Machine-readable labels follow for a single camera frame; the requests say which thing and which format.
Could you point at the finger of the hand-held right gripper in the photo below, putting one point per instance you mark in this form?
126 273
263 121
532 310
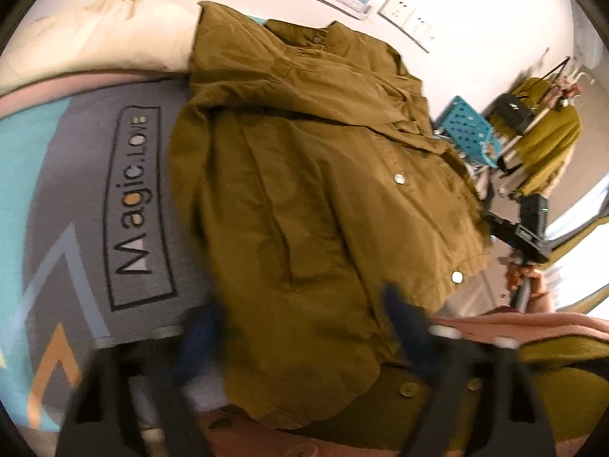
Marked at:
499 228

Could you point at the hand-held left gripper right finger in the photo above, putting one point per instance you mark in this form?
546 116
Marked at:
409 328

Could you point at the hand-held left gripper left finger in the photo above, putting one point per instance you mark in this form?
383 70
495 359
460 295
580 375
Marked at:
200 342

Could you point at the olive brown jacket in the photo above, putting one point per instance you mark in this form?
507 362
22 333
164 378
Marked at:
309 200

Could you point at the person's right forearm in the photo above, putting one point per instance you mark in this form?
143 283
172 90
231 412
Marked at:
547 324

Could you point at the person's right hand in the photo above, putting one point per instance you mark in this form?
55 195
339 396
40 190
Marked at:
535 282

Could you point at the yellow hanging garment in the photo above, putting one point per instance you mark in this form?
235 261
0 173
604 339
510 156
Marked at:
552 147

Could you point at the teal perforated plastic basket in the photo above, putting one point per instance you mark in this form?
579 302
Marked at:
464 128

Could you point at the black handbag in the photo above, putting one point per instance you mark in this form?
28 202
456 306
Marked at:
511 112

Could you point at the small plush toy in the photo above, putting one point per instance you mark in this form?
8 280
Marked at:
564 93

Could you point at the person's olive buttoned garment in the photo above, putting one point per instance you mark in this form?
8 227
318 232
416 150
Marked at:
571 390

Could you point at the teal grey printed bedsheet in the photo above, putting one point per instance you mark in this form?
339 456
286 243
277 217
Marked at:
71 176

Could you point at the cream pillow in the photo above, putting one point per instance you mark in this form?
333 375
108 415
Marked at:
119 33

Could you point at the white wall switch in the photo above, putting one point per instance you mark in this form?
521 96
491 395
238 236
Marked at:
428 32

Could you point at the white wall socket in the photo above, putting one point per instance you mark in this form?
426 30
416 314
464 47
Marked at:
415 21
395 7

